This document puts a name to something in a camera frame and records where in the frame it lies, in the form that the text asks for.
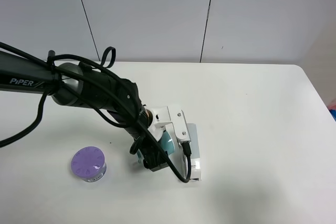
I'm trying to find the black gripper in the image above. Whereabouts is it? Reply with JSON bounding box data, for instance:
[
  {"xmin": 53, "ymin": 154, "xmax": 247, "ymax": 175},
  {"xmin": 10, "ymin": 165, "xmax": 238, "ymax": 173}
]
[{"xmin": 125, "ymin": 126, "xmax": 169, "ymax": 172}]

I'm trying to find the teal pencil sharpener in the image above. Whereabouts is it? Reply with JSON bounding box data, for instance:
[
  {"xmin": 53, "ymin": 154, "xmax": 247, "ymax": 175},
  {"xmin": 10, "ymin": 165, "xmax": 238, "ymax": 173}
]
[{"xmin": 136, "ymin": 130, "xmax": 175, "ymax": 165}]

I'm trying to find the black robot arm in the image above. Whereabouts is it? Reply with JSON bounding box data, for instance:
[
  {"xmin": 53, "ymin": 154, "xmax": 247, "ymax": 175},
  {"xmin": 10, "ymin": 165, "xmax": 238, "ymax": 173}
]
[{"xmin": 1, "ymin": 44, "xmax": 173, "ymax": 172}]

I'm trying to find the grey white stapler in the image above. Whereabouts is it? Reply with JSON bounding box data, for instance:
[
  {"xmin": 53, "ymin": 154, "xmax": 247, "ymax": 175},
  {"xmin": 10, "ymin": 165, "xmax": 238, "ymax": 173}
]
[{"xmin": 187, "ymin": 123, "xmax": 202, "ymax": 182}]

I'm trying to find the purple lidded jar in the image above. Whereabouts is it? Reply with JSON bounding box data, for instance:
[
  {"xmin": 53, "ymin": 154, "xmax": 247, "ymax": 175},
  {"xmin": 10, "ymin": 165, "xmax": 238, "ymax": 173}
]
[{"xmin": 70, "ymin": 146, "xmax": 107, "ymax": 183}]

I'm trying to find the blue object at edge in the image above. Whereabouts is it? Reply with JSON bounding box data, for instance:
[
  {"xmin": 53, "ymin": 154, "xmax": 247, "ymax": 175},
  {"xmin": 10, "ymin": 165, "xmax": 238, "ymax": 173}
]
[{"xmin": 328, "ymin": 99, "xmax": 336, "ymax": 120}]

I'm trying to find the black cable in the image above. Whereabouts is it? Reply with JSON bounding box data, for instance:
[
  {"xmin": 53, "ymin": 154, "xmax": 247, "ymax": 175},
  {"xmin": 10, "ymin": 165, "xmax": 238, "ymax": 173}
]
[{"xmin": 0, "ymin": 41, "xmax": 192, "ymax": 184}]

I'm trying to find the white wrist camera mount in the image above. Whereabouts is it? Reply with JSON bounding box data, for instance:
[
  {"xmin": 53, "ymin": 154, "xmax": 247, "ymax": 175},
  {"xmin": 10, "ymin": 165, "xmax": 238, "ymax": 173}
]
[{"xmin": 145, "ymin": 104, "xmax": 191, "ymax": 145}]

